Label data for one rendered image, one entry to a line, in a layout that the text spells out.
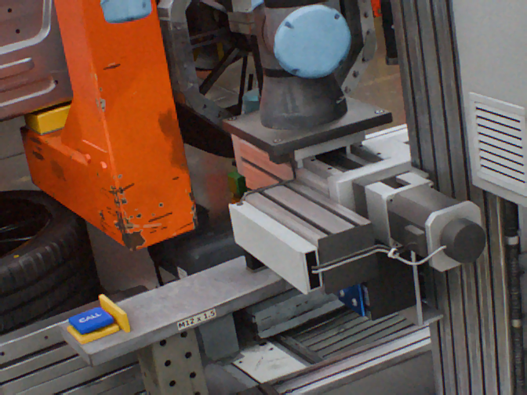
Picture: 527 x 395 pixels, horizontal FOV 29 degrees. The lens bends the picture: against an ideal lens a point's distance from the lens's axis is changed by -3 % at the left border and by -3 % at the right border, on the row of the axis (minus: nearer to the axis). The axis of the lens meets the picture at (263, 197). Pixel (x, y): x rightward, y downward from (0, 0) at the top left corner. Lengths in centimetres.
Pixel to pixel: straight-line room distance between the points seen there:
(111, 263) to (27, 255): 123
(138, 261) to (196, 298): 145
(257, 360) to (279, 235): 105
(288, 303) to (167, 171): 64
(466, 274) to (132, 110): 77
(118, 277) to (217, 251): 102
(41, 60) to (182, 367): 89
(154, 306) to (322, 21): 76
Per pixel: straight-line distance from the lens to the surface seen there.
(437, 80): 161
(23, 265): 229
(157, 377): 205
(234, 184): 204
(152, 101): 209
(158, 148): 211
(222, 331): 255
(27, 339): 221
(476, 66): 143
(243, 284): 207
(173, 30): 230
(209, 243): 243
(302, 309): 265
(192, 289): 209
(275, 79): 173
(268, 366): 252
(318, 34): 155
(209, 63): 285
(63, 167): 242
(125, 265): 348
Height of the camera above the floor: 130
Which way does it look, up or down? 20 degrees down
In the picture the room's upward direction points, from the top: 10 degrees counter-clockwise
